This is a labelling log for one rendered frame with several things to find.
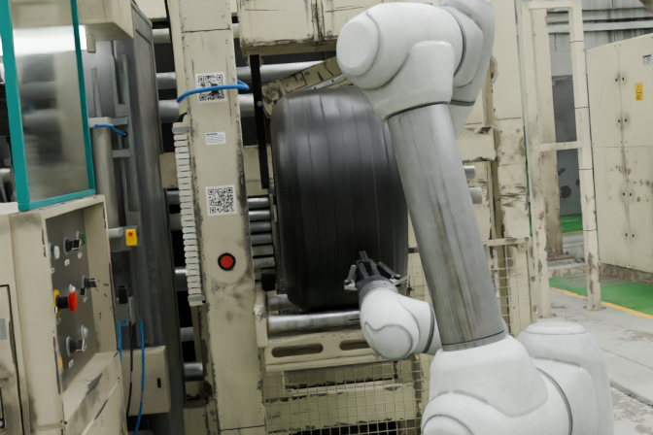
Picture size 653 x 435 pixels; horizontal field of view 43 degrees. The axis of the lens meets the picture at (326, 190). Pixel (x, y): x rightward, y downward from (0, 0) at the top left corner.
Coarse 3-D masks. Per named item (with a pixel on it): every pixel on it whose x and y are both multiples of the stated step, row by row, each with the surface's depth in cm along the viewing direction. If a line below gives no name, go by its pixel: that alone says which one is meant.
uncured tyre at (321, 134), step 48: (288, 96) 215; (336, 96) 211; (288, 144) 200; (336, 144) 199; (384, 144) 200; (288, 192) 197; (336, 192) 195; (384, 192) 196; (288, 240) 199; (336, 240) 197; (384, 240) 198; (288, 288) 210; (336, 288) 204
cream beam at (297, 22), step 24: (240, 0) 238; (264, 0) 239; (288, 0) 239; (312, 0) 240; (336, 0) 240; (360, 0) 241; (384, 0) 241; (240, 24) 239; (264, 24) 239; (288, 24) 240; (312, 24) 240; (336, 24) 241; (264, 48) 244; (288, 48) 249; (312, 48) 254
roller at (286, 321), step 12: (300, 312) 212; (312, 312) 211; (324, 312) 211; (336, 312) 211; (348, 312) 211; (360, 312) 211; (276, 324) 209; (288, 324) 210; (300, 324) 210; (312, 324) 210; (324, 324) 211; (336, 324) 211; (348, 324) 212
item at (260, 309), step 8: (256, 288) 237; (256, 296) 224; (264, 296) 225; (256, 304) 213; (264, 304) 213; (256, 312) 205; (264, 312) 206; (256, 320) 205; (264, 320) 205; (256, 328) 205; (264, 328) 206; (256, 336) 206; (264, 336) 206; (264, 344) 206
